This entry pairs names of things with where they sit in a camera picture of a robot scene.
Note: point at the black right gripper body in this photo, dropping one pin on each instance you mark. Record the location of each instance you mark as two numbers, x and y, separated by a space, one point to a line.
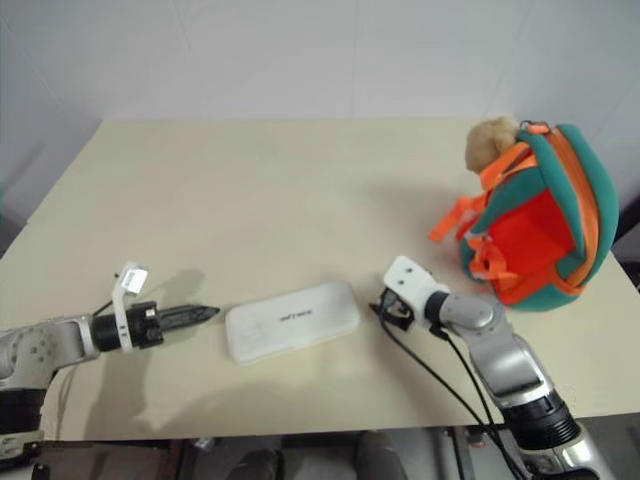
397 312

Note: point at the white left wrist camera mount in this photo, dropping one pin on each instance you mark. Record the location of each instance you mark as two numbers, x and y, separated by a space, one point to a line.
131 277

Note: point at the tan plush toy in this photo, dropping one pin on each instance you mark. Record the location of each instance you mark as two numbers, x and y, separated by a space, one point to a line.
485 142

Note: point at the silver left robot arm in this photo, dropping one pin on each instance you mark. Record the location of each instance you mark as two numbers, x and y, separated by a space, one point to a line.
50 340

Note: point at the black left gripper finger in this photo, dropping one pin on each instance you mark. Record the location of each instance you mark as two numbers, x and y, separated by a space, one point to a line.
185 322
192 310

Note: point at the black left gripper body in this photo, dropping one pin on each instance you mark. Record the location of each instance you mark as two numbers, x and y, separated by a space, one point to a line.
145 327

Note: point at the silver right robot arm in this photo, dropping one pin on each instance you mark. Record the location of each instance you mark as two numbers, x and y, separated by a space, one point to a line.
505 360

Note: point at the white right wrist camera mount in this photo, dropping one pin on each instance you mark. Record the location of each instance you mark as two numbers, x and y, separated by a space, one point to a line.
407 280

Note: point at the white rectangular box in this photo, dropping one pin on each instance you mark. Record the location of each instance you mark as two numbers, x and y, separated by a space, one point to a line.
290 322

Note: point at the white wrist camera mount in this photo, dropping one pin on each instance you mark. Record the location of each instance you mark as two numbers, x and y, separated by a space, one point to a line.
131 277
407 280

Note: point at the orange and teal backpack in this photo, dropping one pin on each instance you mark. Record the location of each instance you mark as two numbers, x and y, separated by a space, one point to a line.
595 190

